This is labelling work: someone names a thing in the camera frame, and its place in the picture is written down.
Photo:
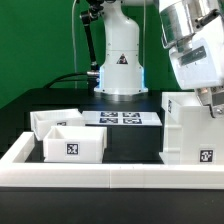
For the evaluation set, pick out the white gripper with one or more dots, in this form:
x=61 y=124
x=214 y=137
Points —
x=202 y=67

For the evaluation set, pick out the white drawer cabinet box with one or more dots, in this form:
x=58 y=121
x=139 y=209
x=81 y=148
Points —
x=191 y=135

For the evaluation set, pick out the white front drawer tray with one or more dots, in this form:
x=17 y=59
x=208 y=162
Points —
x=75 y=144

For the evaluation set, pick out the white drawer tray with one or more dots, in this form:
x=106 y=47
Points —
x=75 y=144
x=42 y=121

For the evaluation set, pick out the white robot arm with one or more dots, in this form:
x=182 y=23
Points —
x=192 y=32

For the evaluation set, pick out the white rear drawer tray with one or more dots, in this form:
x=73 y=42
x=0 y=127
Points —
x=42 y=121

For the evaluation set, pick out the white U-shaped border fence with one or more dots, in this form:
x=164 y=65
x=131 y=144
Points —
x=15 y=171

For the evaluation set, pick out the white marker base plate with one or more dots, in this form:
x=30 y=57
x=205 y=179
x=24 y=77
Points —
x=121 y=118

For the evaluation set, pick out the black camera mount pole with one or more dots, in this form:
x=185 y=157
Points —
x=89 y=36

